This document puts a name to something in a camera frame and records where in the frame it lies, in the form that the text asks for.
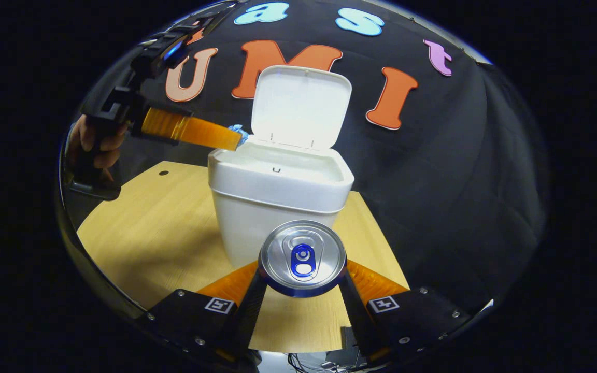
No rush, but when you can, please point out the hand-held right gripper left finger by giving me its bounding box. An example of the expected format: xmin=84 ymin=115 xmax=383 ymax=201
xmin=146 ymin=261 xmax=268 ymax=363

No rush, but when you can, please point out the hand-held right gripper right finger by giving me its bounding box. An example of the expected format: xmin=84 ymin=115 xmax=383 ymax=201
xmin=337 ymin=259 xmax=473 ymax=363

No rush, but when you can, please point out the blue paper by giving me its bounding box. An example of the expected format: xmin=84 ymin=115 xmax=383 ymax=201
xmin=228 ymin=124 xmax=249 ymax=146

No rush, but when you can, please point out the silver blue pop can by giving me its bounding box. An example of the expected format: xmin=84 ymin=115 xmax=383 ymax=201
xmin=258 ymin=220 xmax=347 ymax=298

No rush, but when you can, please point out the white desktop garbage bin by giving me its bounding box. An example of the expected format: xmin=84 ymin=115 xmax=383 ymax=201
xmin=208 ymin=65 xmax=355 ymax=270

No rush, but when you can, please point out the black backdrop cloth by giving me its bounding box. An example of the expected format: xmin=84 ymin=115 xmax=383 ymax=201
xmin=60 ymin=0 xmax=547 ymax=311

